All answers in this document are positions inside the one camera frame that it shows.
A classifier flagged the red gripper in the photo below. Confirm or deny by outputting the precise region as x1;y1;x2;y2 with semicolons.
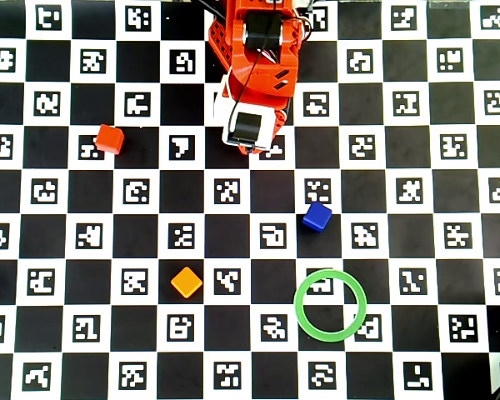
227;62;298;156

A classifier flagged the blue cube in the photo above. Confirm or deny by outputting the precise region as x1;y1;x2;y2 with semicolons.
302;201;333;233

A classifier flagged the red cube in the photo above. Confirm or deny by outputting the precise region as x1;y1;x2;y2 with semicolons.
94;123;125;156

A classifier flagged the orange cube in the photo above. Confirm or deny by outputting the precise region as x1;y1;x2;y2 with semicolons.
170;266;203;299

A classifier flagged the black white marker checkerboard mat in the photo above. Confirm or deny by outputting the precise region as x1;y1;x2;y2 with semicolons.
0;0;500;400

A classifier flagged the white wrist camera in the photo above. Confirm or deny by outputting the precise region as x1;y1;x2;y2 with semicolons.
213;78;277;152

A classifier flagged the black camera cable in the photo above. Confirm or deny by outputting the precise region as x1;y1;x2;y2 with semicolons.
227;0;278;141

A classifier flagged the green flat ring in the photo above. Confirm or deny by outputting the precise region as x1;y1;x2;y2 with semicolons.
293;268;368;343

